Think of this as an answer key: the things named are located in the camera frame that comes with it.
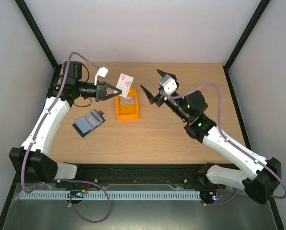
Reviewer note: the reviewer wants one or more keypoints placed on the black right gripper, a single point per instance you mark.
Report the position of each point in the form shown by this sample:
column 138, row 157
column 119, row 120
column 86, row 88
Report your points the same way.
column 160, row 96

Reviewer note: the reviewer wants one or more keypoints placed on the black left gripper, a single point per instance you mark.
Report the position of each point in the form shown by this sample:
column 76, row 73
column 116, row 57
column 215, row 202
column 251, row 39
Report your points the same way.
column 101, row 91

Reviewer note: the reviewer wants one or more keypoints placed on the white credit card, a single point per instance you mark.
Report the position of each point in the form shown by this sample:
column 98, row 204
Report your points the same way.
column 124, row 84

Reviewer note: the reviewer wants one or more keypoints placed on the blue card holder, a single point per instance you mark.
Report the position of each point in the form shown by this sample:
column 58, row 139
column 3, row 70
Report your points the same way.
column 85, row 124

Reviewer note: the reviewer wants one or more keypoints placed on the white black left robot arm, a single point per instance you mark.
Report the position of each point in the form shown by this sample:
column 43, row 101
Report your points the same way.
column 31, row 160

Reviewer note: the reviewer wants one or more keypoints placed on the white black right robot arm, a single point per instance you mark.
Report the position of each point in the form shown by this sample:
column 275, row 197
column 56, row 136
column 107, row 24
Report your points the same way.
column 256, row 175

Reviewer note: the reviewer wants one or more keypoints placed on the credit card in bin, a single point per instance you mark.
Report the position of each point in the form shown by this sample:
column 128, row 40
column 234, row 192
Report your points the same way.
column 127, row 100

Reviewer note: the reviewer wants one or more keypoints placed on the yellow plastic bin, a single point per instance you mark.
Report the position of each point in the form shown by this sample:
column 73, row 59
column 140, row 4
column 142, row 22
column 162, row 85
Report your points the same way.
column 127, row 112

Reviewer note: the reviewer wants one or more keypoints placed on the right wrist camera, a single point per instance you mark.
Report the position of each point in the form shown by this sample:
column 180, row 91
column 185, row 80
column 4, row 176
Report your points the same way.
column 168, row 84

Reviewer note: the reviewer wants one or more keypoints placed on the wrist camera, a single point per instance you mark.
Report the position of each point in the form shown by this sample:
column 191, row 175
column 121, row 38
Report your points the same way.
column 101, row 72
column 168, row 84

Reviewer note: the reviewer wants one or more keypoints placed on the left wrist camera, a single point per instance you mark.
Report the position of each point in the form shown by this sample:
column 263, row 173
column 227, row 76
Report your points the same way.
column 101, row 72

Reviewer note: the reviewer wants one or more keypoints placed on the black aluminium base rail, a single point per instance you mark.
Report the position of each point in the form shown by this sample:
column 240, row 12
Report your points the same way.
column 184, row 175

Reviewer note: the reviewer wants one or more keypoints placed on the white slotted cable duct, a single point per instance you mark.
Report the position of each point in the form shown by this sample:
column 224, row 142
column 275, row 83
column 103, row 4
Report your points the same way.
column 113, row 195

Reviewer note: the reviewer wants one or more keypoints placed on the black left frame post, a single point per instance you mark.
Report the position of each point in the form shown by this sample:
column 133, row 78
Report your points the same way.
column 24, row 9

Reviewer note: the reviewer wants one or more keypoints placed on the black frame post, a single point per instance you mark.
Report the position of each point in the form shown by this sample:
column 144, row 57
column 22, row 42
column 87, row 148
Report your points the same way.
column 24, row 9
column 246, row 33

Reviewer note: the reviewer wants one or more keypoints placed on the black right frame post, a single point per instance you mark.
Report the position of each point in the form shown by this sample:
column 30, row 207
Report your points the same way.
column 246, row 33

